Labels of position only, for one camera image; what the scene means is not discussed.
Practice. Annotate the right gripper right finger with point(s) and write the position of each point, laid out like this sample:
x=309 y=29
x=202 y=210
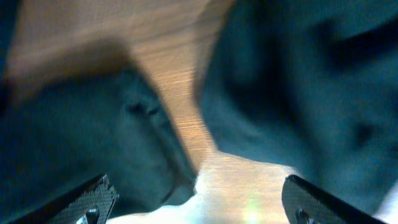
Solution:
x=304 y=203

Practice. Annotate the black trousers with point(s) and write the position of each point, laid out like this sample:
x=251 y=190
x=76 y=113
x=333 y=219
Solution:
x=75 y=130

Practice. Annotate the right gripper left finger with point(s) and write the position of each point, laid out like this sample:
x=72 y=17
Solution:
x=90 y=203

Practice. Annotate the crumpled black clothes pile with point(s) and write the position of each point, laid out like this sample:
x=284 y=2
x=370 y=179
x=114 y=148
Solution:
x=310 y=84

